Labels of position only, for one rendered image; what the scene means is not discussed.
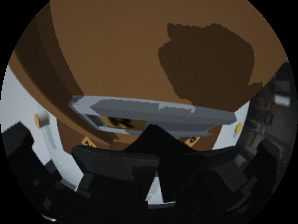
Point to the tan letter tile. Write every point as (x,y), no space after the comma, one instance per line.
(191,141)
(112,122)
(88,142)

